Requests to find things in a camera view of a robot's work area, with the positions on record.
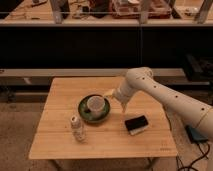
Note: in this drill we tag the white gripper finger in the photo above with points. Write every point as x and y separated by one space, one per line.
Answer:
109 94
124 107

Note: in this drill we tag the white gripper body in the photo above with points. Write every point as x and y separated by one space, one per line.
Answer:
124 92

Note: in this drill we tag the black and white eraser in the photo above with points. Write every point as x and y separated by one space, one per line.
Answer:
136 125

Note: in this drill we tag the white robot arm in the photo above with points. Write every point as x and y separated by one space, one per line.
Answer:
196 113

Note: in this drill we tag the white ceramic cup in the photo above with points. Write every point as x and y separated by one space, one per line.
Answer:
96 105

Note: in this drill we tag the dark green saucer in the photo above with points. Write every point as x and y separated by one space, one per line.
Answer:
86 114

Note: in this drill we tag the wooden table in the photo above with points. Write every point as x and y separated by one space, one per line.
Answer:
107 140

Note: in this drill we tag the small clear plastic bottle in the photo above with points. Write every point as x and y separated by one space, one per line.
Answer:
77 128

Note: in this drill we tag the blue power adapter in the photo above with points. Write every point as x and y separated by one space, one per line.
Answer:
194 135

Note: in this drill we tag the black box on right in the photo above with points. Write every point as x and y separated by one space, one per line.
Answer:
198 68

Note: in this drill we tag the long workbench shelf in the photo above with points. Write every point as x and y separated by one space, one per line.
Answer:
106 13

